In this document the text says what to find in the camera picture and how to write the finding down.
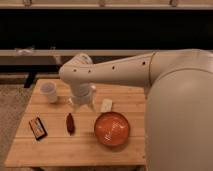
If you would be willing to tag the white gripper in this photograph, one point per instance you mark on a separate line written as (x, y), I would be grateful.
(82, 94)

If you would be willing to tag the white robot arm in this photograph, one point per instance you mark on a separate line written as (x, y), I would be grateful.
(179, 102)

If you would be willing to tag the orange black card box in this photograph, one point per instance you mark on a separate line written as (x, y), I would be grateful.
(37, 128)

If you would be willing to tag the orange bowl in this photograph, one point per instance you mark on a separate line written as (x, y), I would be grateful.
(112, 129)

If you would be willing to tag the white carton box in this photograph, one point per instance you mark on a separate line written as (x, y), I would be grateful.
(106, 105)

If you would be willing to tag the white plastic cup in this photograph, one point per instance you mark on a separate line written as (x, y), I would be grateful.
(48, 90)

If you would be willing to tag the dark red sausage toy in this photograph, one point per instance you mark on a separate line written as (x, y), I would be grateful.
(70, 124)

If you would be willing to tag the wooden table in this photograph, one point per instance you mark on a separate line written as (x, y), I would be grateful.
(59, 148)

